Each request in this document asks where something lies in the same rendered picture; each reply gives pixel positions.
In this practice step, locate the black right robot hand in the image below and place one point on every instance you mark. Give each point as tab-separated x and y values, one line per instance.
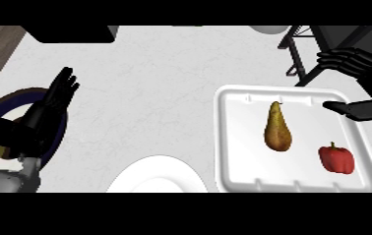
351	65

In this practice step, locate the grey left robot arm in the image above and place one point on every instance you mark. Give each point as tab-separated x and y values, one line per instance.
18	175

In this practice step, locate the dark blue round plate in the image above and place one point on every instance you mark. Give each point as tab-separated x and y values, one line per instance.
54	140

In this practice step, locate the white plastic tray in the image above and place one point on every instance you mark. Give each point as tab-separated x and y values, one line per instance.
291	140

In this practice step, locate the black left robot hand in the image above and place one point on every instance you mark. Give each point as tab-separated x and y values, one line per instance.
52	98

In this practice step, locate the white round plate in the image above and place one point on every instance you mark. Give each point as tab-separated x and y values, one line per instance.
157	176

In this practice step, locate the black box appliance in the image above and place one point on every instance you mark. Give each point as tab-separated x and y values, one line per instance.
73	34

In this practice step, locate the brown-green pear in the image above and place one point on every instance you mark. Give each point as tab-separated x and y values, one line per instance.
278	131

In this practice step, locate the red bell pepper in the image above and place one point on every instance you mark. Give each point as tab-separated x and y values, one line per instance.
337	159

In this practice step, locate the pale grey round bowl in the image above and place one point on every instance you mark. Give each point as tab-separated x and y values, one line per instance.
269	29

